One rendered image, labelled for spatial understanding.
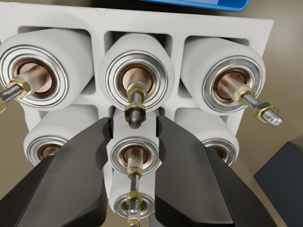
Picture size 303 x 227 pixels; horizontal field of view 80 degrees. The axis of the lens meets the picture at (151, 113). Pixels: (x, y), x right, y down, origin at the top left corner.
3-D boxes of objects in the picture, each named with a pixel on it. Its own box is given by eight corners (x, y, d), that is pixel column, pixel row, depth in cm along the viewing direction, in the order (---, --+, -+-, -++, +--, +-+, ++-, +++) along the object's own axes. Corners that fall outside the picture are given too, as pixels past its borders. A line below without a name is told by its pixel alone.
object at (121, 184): (115, 154, 50) (103, 218, 35) (122, 125, 46) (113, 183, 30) (149, 160, 52) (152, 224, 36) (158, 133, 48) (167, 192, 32)
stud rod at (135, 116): (141, 92, 20) (142, 129, 14) (132, 93, 20) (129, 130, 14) (140, 83, 20) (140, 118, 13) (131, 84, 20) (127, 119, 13)
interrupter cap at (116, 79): (174, 56, 21) (175, 57, 21) (160, 112, 25) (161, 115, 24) (108, 43, 20) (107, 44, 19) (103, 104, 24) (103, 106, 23)
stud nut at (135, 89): (145, 102, 19) (145, 105, 19) (129, 103, 19) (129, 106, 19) (144, 84, 18) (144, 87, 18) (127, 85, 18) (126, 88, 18)
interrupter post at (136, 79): (148, 73, 22) (149, 82, 19) (145, 92, 23) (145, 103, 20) (128, 70, 22) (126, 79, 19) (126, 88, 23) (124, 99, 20)
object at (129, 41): (166, 34, 36) (185, 48, 21) (156, 79, 41) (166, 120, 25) (117, 24, 35) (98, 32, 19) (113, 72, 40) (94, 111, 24)
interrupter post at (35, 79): (21, 70, 21) (2, 79, 18) (41, 65, 21) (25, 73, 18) (32, 88, 22) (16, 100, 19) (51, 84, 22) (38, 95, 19)
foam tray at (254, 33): (224, 17, 42) (275, 19, 26) (195, 150, 60) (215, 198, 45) (48, 6, 39) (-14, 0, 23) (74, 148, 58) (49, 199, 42)
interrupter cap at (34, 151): (70, 179, 30) (69, 182, 29) (22, 161, 27) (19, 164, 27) (90, 147, 27) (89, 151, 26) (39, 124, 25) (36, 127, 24)
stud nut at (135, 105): (146, 120, 16) (146, 125, 15) (126, 121, 16) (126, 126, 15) (144, 99, 15) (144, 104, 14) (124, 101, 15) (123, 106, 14)
